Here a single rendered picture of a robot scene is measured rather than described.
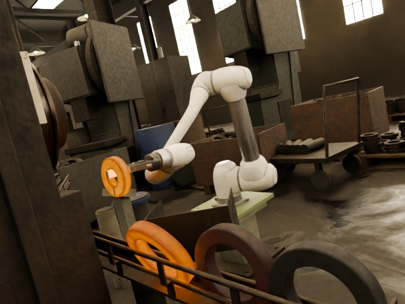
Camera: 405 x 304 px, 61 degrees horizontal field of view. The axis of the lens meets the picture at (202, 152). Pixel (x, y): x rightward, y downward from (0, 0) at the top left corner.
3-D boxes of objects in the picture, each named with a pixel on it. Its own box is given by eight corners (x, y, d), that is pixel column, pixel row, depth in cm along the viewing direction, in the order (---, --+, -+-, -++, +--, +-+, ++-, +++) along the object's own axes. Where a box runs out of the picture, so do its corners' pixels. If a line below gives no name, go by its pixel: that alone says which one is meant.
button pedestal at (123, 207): (141, 280, 226) (118, 190, 218) (121, 274, 243) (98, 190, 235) (160, 268, 237) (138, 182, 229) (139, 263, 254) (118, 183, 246)
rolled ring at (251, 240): (199, 214, 74) (188, 220, 72) (276, 233, 62) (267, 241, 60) (208, 290, 78) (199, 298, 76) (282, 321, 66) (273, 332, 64)
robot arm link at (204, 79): (185, 85, 186) (209, 81, 180) (193, 68, 198) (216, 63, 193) (195, 105, 194) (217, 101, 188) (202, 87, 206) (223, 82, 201)
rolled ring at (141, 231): (176, 228, 71) (166, 240, 69) (207, 286, 80) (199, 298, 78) (123, 213, 84) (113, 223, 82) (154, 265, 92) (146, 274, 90)
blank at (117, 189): (120, 158, 125) (128, 156, 127) (97, 157, 135) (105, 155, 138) (127, 199, 127) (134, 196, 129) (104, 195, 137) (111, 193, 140)
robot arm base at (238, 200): (225, 196, 236) (223, 189, 235) (250, 199, 220) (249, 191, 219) (206, 206, 224) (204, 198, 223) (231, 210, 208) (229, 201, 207)
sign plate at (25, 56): (40, 124, 86) (18, 51, 84) (6, 135, 104) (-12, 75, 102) (49, 122, 88) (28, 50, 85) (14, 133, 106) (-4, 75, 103)
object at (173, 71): (181, 160, 726) (158, 65, 700) (210, 157, 675) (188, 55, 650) (160, 169, 678) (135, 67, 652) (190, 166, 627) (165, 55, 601)
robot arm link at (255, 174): (247, 183, 224) (281, 180, 215) (241, 197, 210) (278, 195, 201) (215, 67, 195) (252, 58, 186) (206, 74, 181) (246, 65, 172)
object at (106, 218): (122, 291, 218) (100, 213, 211) (111, 287, 226) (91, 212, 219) (137, 281, 226) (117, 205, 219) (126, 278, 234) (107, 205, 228)
